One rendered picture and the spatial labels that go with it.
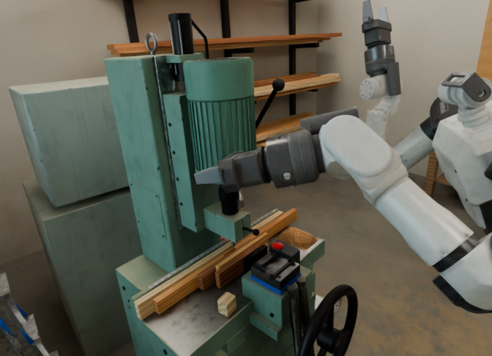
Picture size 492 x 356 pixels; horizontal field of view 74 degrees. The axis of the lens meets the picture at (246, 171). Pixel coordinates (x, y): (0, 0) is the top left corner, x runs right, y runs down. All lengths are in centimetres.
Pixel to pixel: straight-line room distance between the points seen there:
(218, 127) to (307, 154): 35
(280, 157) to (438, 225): 23
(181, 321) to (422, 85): 362
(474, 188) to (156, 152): 80
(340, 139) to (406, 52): 367
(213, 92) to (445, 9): 341
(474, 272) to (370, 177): 16
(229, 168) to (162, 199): 56
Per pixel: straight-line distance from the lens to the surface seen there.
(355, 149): 49
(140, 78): 97
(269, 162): 52
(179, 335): 89
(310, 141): 52
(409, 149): 116
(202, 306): 94
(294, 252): 91
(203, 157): 86
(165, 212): 107
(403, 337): 218
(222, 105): 80
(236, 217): 96
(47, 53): 304
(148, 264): 131
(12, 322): 155
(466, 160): 84
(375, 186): 49
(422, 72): 408
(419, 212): 50
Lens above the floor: 154
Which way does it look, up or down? 21 degrees down
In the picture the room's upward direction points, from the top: 4 degrees counter-clockwise
